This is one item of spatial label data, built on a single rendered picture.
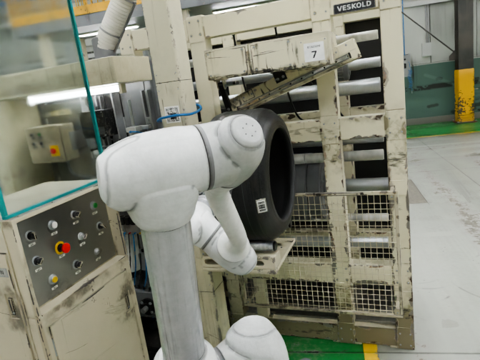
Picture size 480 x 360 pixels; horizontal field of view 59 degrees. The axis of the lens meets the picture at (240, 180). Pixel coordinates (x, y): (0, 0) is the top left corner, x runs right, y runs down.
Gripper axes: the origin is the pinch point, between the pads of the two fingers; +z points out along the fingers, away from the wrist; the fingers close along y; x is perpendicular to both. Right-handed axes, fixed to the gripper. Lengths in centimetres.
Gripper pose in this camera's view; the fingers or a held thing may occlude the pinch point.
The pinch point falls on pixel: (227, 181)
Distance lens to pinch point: 163.3
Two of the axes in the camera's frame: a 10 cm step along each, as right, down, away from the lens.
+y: -9.3, 0.4, 3.7
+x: 1.8, 9.1, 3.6
